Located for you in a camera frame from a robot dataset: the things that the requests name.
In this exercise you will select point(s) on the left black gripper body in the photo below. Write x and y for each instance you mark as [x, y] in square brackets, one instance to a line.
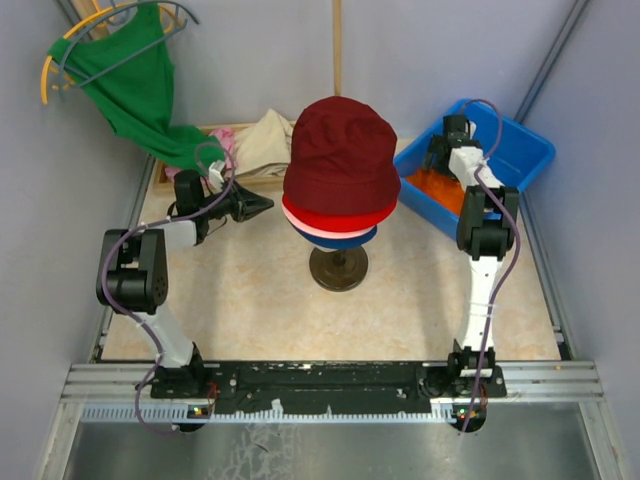
[216, 205]

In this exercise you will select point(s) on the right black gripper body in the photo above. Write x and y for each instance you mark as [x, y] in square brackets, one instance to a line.
[432, 150]

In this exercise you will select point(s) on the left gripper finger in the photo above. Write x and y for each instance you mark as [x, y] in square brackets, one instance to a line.
[246, 213]
[248, 200]

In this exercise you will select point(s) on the orange hat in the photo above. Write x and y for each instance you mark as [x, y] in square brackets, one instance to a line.
[445, 191]

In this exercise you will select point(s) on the pink hat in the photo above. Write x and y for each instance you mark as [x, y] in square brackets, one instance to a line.
[298, 224]

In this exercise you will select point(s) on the blue plastic bin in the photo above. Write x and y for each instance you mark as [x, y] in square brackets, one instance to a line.
[519, 158]

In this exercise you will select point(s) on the blue hat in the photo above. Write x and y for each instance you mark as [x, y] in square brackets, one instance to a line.
[339, 244]

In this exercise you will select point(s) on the red hat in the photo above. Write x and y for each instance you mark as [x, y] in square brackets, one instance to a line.
[338, 223]

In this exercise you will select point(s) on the dark maroon hat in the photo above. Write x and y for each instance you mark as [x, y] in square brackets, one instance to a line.
[342, 154]

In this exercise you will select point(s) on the cream mannequin head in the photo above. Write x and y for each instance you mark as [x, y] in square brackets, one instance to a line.
[339, 270]

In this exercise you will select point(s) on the wooden clothes rack with tray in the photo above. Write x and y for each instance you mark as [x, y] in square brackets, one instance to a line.
[243, 58]

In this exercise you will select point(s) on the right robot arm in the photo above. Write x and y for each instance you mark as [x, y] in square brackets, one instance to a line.
[485, 232]

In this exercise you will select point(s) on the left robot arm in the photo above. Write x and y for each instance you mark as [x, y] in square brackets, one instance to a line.
[133, 277]

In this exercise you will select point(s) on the beige cloth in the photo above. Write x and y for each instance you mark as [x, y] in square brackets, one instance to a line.
[266, 143]

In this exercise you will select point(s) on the pink cloth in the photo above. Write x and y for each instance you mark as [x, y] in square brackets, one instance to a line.
[225, 137]

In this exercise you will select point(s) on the green shirt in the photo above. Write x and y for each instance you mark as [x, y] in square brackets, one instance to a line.
[137, 102]

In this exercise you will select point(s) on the grey hanger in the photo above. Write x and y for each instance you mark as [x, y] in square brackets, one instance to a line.
[92, 54]

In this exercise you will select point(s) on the yellow hanger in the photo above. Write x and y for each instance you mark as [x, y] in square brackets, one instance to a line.
[114, 15]

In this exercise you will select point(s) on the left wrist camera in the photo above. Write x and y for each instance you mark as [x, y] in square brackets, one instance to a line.
[217, 175]

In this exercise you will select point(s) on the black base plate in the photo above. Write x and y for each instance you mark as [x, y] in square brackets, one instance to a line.
[340, 388]

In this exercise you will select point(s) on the aluminium rail frame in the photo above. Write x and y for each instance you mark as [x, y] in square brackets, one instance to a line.
[117, 393]

